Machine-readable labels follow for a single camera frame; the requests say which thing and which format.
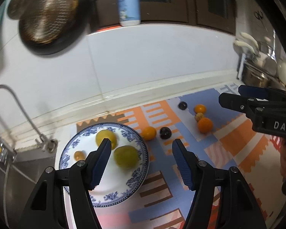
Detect small brown-green fruit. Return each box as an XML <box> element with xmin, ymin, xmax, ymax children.
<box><xmin>74</xmin><ymin>151</ymin><xmax>86</xmax><ymax>161</ymax></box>

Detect yellow-green pomelo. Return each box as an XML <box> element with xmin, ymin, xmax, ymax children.
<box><xmin>96</xmin><ymin>130</ymin><xmax>117</xmax><ymax>150</ymax></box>

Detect green-yellow apple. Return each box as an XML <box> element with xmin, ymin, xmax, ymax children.
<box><xmin>113</xmin><ymin>145</ymin><xmax>139</xmax><ymax>170</ymax></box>

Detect dark plum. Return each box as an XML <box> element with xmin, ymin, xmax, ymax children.
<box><xmin>160</xmin><ymin>127</ymin><xmax>172</xmax><ymax>139</ymax></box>
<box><xmin>178</xmin><ymin>101</ymin><xmax>187</xmax><ymax>111</ymax></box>

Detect small back orange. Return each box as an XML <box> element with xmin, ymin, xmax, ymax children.
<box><xmin>194</xmin><ymin>104</ymin><xmax>207</xmax><ymax>114</ymax></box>

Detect small tan fruit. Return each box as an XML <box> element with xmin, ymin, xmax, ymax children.
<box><xmin>195</xmin><ymin>113</ymin><xmax>204</xmax><ymax>122</ymax></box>

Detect steel cooking pot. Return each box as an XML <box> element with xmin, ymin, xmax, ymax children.
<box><xmin>242</xmin><ymin>64</ymin><xmax>270</xmax><ymax>88</ymax></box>

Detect metal spatula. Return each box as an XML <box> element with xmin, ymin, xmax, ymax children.
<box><xmin>264</xmin><ymin>30</ymin><xmax>277</xmax><ymax>77</ymax></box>

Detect blue white porcelain plate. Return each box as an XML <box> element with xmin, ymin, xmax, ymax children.
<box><xmin>59</xmin><ymin>122</ymin><xmax>150</xmax><ymax>208</ymax></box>

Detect colourful patterned table mat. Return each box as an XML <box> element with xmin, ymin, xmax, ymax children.
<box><xmin>62</xmin><ymin>82</ymin><xmax>286</xmax><ymax>229</ymax></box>

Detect metal shelf rack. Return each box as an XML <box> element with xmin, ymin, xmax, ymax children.
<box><xmin>237</xmin><ymin>53</ymin><xmax>276</xmax><ymax>86</ymax></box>

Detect chrome gooseneck faucet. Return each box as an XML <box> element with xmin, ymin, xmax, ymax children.
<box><xmin>0</xmin><ymin>84</ymin><xmax>58</xmax><ymax>152</ymax></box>

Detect black scissors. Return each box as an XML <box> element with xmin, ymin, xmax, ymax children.
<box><xmin>254</xmin><ymin>10</ymin><xmax>264</xmax><ymax>27</ymax></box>

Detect stainless steel sink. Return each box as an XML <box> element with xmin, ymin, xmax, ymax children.
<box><xmin>0</xmin><ymin>157</ymin><xmax>55</xmax><ymax>228</ymax></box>

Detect chrome main sink faucet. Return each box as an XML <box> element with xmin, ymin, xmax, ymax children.
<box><xmin>0</xmin><ymin>136</ymin><xmax>16</xmax><ymax>164</ymax></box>

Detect black perforated frying pan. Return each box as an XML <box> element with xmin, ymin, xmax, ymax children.
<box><xmin>18</xmin><ymin>0</ymin><xmax>92</xmax><ymax>55</ymax></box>

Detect white blue soap bottle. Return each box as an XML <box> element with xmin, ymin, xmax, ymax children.
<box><xmin>117</xmin><ymin>0</ymin><xmax>141</xmax><ymax>26</ymax></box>

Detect cream pan handle lower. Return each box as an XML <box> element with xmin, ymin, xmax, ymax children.
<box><xmin>234</xmin><ymin>40</ymin><xmax>255</xmax><ymax>54</ymax></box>

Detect cream pan handle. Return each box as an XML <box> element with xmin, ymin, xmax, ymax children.
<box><xmin>240</xmin><ymin>32</ymin><xmax>259</xmax><ymax>52</ymax></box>
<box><xmin>234</xmin><ymin>40</ymin><xmax>255</xmax><ymax>54</ymax></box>

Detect cream pan handle upper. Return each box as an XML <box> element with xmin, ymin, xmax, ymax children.
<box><xmin>240</xmin><ymin>32</ymin><xmax>259</xmax><ymax>52</ymax></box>

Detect dark wooden window frame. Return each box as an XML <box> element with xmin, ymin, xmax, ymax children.
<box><xmin>90</xmin><ymin>0</ymin><xmax>236</xmax><ymax>35</ymax></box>

